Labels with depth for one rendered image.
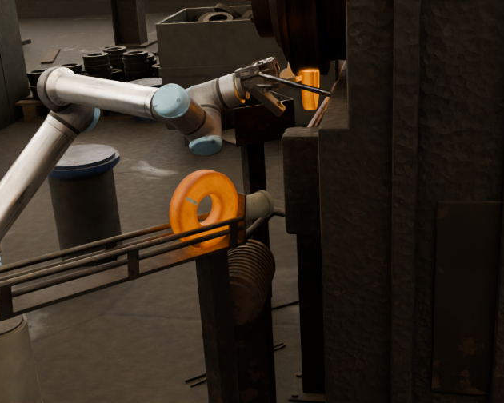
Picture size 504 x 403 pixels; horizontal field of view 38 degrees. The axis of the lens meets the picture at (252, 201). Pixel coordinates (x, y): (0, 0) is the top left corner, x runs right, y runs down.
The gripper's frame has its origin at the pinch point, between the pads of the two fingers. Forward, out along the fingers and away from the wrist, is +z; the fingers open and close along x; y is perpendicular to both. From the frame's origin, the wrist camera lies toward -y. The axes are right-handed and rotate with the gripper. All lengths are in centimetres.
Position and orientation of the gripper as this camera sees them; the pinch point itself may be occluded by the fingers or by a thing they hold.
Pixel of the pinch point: (310, 73)
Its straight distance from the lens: 203.9
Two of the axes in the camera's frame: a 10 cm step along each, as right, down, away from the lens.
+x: 1.9, -3.6, 9.1
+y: -3.3, -9.0, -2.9
